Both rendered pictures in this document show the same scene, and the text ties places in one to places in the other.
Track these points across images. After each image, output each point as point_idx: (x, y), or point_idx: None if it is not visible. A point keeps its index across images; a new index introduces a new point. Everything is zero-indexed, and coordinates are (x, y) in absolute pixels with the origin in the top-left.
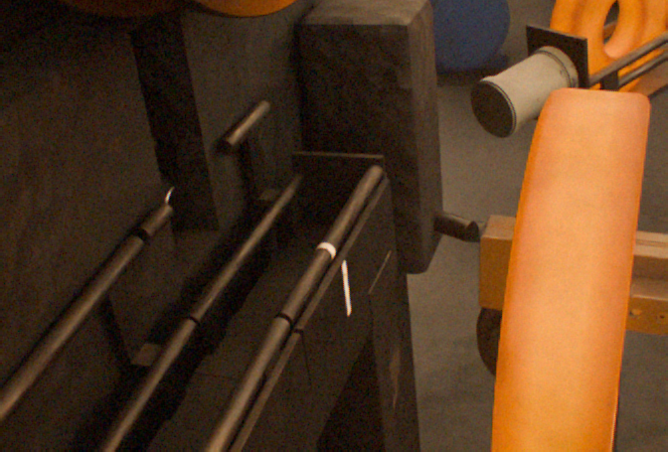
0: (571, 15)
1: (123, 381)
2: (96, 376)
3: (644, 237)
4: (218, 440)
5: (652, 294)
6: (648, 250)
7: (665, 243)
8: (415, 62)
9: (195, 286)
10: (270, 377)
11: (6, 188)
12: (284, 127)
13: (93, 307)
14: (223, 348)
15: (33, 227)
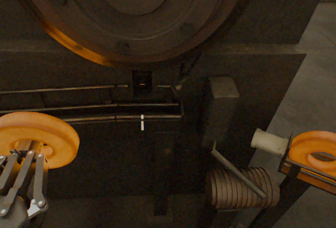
0: (297, 140)
1: None
2: (100, 97)
3: (28, 142)
4: (82, 118)
5: (17, 146)
6: (23, 143)
7: (26, 145)
8: (213, 106)
9: (137, 102)
10: (102, 121)
11: (83, 62)
12: (193, 93)
13: (95, 88)
14: (128, 113)
15: (88, 70)
